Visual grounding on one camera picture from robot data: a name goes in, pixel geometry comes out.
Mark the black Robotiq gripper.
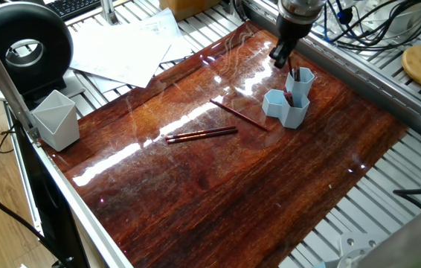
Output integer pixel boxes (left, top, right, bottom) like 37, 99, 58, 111
269, 11, 317, 69

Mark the light blue hexagonal pen holder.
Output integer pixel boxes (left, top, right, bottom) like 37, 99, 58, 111
261, 67, 315, 130

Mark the grey pentagonal pen holder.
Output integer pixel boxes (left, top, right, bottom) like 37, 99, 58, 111
30, 89, 81, 153

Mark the small tan box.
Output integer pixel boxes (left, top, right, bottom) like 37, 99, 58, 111
158, 0, 208, 22

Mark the small white paper sheet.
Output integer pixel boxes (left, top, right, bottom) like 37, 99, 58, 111
114, 7, 196, 65

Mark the brown wood-grain board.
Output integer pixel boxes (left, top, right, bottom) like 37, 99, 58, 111
62, 21, 410, 268

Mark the large white paper sheet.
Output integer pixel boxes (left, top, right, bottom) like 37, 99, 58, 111
69, 21, 176, 89

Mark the black keyboard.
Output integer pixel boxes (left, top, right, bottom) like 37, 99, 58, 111
43, 0, 123, 22

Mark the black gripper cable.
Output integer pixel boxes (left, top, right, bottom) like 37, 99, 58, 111
321, 0, 421, 200

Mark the black cable bundle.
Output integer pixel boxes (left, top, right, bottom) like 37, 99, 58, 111
337, 22, 421, 54

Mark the silver metal post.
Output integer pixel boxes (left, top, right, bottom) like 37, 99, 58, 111
100, 0, 120, 25

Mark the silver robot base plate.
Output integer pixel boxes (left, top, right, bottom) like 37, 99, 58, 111
335, 232, 381, 268

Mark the black round ring lamp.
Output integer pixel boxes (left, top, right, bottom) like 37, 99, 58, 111
0, 2, 74, 103

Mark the grey aluminium frame rail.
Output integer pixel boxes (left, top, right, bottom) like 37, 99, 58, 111
0, 11, 44, 146

